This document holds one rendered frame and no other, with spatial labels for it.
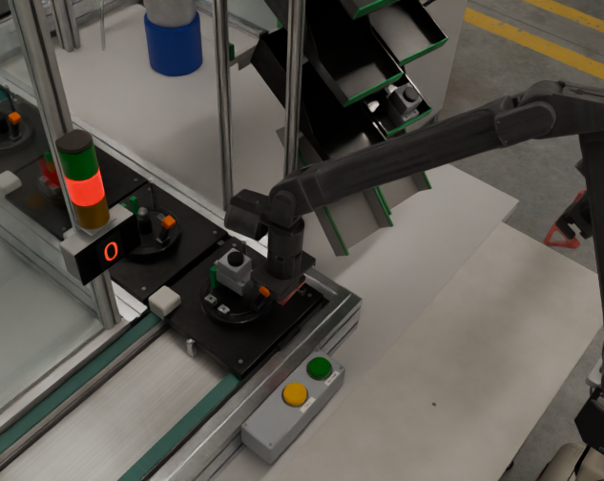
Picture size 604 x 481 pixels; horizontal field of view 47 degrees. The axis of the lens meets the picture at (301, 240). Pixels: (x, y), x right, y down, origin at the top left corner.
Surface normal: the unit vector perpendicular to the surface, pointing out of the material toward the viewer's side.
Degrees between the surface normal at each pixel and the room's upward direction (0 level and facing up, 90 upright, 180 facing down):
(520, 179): 1
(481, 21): 0
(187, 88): 0
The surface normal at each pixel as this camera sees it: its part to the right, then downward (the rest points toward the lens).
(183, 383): 0.04, -0.68
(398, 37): 0.32, -0.37
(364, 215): 0.50, -0.07
